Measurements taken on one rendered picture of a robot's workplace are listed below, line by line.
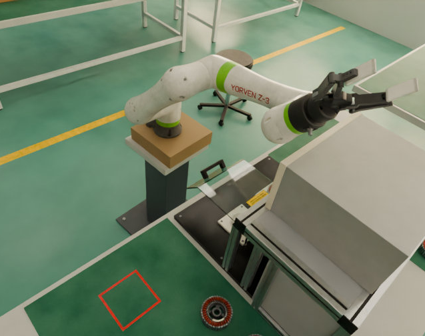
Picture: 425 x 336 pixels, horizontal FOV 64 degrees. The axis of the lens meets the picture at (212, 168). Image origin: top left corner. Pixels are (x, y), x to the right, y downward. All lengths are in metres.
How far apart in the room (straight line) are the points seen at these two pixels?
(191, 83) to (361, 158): 0.61
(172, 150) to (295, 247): 0.86
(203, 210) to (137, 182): 1.21
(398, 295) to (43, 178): 2.34
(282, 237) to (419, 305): 0.74
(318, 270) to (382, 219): 0.23
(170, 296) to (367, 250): 0.71
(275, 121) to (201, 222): 0.68
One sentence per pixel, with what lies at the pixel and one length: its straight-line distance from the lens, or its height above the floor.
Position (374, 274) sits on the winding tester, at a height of 1.19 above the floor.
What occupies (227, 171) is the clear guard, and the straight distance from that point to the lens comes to 1.28.
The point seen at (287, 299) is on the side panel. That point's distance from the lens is 1.18.
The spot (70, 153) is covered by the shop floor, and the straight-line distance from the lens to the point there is 2.96.
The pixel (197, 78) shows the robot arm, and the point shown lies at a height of 1.34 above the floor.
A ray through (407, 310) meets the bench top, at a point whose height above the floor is 0.75.
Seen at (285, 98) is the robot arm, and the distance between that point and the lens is 1.10.
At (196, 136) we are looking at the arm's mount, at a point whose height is 0.83.
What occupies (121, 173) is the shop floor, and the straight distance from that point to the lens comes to 2.74.
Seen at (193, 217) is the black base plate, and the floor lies 0.77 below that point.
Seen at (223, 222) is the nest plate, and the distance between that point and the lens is 1.48.
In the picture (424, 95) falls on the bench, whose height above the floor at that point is 0.75.
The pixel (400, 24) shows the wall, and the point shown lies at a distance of 5.99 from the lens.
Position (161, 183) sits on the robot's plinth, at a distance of 1.96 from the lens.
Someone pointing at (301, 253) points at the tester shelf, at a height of 1.11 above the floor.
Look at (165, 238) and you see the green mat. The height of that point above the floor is 0.75.
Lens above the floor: 1.97
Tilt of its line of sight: 45 degrees down
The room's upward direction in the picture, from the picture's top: 9 degrees clockwise
